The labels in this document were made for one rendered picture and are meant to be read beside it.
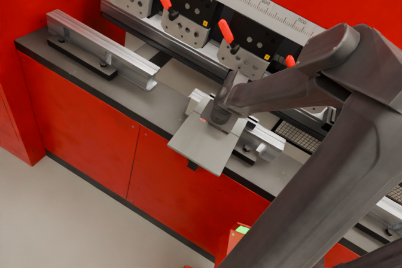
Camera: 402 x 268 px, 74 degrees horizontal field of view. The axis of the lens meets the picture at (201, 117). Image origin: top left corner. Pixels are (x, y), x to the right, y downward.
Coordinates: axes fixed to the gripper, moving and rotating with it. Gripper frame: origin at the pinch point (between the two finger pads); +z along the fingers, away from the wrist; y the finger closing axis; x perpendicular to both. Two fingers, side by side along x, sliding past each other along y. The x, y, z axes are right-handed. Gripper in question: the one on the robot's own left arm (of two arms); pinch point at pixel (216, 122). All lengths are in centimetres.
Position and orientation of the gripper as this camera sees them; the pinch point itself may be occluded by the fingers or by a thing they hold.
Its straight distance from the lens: 87.7
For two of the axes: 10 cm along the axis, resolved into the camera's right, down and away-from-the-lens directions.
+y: -8.6, -5.0, 0.8
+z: -0.6, 2.6, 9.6
